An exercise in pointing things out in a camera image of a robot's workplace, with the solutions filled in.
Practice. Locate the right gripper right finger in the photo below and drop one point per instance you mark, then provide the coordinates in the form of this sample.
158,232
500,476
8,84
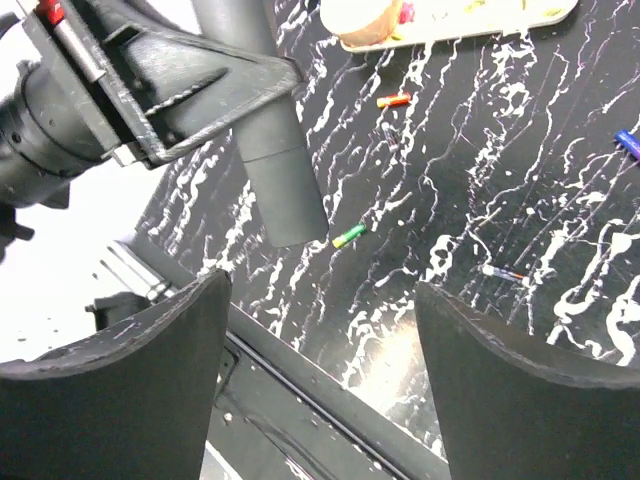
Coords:
511,406

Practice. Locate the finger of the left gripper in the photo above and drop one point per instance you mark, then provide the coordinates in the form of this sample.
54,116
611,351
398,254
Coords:
174,90

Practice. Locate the green yellow battery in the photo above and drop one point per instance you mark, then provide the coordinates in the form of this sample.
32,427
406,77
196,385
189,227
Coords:
348,236

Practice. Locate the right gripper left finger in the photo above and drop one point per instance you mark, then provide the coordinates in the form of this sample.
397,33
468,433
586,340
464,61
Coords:
132,401

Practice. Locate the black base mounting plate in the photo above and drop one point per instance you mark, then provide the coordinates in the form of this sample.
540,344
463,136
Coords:
366,415

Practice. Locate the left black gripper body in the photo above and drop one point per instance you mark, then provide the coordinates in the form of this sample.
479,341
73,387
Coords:
58,123

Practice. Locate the orange red battery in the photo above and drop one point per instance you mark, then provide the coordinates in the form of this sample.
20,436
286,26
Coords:
393,100

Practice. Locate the small white bowl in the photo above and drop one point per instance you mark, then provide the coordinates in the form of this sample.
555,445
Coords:
360,23

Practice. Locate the black remote control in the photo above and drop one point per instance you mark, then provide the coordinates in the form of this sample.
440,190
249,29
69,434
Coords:
270,141

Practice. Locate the floral rectangular tray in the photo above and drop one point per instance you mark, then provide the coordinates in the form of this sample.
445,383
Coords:
433,23

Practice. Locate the blue purple battery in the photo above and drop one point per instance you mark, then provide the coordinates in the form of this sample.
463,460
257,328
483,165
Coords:
629,143

